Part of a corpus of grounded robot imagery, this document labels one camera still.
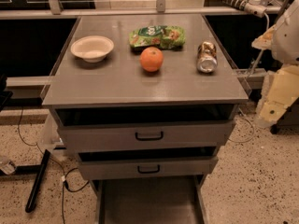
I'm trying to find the grey top drawer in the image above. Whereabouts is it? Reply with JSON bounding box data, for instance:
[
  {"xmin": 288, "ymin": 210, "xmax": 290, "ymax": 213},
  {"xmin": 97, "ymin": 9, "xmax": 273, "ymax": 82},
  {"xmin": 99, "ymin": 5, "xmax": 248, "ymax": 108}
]
[{"xmin": 53, "ymin": 104, "xmax": 236, "ymax": 153}]

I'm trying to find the white paper bowl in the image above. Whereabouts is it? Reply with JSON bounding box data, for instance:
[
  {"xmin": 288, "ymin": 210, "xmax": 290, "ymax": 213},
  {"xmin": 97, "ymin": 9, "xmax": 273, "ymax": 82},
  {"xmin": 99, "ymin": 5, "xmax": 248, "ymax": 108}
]
[{"xmin": 71, "ymin": 35, "xmax": 114, "ymax": 63}]

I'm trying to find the black floor cable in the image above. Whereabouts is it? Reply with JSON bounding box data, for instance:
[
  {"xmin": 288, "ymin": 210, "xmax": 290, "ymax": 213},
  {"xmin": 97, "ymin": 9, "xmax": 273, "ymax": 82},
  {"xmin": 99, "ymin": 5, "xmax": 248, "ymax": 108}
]
[{"xmin": 17, "ymin": 109, "xmax": 91, "ymax": 224}]

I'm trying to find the black metal floor stand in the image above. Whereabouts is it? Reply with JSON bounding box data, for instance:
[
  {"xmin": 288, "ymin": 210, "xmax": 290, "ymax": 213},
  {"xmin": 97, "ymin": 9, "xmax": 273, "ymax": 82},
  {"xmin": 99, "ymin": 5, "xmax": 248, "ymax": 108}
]
[{"xmin": 0, "ymin": 150, "xmax": 50, "ymax": 213}]

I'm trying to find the silver gold soda can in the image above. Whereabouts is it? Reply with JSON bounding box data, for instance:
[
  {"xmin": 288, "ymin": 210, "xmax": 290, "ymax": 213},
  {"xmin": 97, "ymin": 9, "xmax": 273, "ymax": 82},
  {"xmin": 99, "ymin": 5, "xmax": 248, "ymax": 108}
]
[{"xmin": 196, "ymin": 41, "xmax": 218, "ymax": 74}]

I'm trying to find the green chip bag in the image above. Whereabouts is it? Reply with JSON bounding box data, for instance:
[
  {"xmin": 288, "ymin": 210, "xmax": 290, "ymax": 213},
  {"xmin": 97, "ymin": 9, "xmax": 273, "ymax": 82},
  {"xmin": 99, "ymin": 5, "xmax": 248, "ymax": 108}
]
[{"xmin": 129, "ymin": 25, "xmax": 186, "ymax": 49}]

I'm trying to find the white cable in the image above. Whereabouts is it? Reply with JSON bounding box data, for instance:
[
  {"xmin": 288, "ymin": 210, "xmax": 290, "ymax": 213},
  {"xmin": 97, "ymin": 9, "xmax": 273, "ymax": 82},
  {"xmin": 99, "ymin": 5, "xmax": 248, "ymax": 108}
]
[{"xmin": 247, "ymin": 12, "xmax": 271, "ymax": 77}]

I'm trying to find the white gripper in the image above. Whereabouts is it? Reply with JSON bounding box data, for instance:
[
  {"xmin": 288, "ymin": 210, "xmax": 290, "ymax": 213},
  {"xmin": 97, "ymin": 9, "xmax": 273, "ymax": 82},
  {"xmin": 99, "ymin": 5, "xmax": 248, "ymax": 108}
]
[{"xmin": 251, "ymin": 0, "xmax": 299, "ymax": 128}]

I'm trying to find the white power strip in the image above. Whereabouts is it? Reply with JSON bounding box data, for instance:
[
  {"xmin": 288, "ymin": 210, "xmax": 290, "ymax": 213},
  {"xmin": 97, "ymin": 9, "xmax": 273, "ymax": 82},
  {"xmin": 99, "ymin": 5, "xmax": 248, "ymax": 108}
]
[{"xmin": 220, "ymin": 0, "xmax": 266, "ymax": 18}]

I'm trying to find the orange fruit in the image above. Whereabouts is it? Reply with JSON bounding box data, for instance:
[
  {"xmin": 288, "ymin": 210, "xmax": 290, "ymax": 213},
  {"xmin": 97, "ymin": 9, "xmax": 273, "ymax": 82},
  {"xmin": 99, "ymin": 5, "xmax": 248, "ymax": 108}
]
[{"xmin": 139, "ymin": 47, "xmax": 164, "ymax": 72}]

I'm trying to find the grey middle drawer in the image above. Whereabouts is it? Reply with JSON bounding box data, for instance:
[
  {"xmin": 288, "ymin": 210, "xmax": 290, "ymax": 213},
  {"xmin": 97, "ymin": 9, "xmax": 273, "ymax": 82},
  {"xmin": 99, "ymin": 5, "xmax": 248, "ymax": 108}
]
[{"xmin": 78, "ymin": 147, "xmax": 218, "ymax": 180}]

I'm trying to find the grey drawer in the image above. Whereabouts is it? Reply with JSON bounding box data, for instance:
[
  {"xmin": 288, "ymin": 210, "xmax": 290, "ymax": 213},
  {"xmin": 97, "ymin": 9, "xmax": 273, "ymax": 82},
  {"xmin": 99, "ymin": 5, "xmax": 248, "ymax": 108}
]
[
  {"xmin": 94, "ymin": 176, "xmax": 209, "ymax": 224},
  {"xmin": 53, "ymin": 104, "xmax": 236, "ymax": 153},
  {"xmin": 78, "ymin": 147, "xmax": 218, "ymax": 180}
]

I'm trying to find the grey drawer cabinet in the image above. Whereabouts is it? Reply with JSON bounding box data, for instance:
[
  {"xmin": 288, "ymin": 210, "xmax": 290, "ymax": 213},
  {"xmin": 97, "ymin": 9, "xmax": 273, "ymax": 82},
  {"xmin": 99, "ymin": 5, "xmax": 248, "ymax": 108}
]
[{"xmin": 41, "ymin": 13, "xmax": 249, "ymax": 224}]

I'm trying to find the grey bottom drawer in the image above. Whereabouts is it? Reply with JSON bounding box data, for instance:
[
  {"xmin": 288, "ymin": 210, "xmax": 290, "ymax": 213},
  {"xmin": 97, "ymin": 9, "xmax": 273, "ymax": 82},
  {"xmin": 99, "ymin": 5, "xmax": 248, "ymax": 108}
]
[{"xmin": 94, "ymin": 176, "xmax": 209, "ymax": 224}]

